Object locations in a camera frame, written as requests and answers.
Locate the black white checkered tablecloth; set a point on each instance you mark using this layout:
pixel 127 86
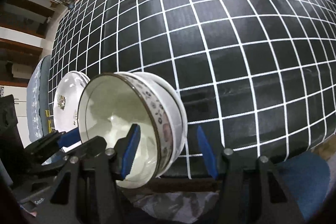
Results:
pixel 257 75

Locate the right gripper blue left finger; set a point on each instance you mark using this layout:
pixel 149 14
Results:
pixel 129 149

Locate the grey embroidered cushion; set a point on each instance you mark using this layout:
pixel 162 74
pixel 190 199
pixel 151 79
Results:
pixel 38 100

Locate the plain white bowl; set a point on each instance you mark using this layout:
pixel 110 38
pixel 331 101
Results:
pixel 166 114

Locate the white bluish bowl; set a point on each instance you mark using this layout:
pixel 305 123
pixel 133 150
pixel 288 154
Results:
pixel 182 137

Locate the brown floral white plate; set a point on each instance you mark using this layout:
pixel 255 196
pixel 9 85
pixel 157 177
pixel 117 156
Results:
pixel 66 100

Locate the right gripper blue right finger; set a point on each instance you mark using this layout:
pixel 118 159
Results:
pixel 209 158

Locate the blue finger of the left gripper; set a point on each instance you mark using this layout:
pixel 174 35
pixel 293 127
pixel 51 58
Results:
pixel 70 138

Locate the green patterned bowl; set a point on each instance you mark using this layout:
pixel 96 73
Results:
pixel 108 106

